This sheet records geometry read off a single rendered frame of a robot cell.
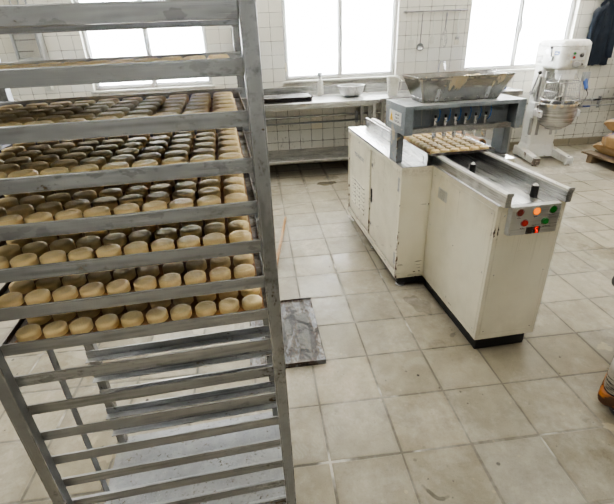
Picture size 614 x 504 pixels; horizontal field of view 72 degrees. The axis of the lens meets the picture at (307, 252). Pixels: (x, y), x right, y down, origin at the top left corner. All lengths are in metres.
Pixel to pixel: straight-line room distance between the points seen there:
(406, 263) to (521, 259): 0.83
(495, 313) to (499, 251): 0.36
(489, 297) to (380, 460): 0.95
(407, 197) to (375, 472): 1.53
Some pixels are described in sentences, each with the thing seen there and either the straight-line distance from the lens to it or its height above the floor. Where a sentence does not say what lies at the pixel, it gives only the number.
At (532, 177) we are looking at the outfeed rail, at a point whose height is 0.88.
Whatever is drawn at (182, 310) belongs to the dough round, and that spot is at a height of 0.97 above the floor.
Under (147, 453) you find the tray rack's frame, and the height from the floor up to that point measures 0.15.
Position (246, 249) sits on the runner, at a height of 1.14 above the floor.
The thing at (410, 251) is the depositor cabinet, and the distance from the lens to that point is 2.80.
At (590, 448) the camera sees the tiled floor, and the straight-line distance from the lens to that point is 2.23.
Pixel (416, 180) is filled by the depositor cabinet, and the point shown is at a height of 0.75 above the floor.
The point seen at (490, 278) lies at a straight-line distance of 2.23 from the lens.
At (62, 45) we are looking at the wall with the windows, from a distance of 6.02.
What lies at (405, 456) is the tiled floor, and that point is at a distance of 1.96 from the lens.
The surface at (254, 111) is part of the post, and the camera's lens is 0.81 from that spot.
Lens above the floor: 1.55
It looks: 27 degrees down
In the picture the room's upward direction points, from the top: 2 degrees counter-clockwise
